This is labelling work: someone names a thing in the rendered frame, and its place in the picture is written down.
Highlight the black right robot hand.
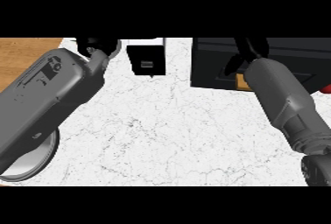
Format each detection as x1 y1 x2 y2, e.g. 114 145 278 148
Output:
222 38 272 77

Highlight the small black box appliance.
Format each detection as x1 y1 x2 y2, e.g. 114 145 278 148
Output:
126 44 168 77

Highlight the white flat block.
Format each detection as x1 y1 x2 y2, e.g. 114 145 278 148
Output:
127 38 167 46

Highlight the large black appliance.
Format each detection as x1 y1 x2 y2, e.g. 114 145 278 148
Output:
191 38 331 95

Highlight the brown wooden board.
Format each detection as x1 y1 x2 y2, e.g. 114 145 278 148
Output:
0 38 65 92

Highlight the red round object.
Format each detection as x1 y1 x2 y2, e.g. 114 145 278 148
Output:
319 82 331 95

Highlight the silver round plate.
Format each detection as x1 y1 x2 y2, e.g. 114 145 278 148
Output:
0 128 61 183

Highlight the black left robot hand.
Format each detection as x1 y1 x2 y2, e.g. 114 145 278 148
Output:
75 38 121 59

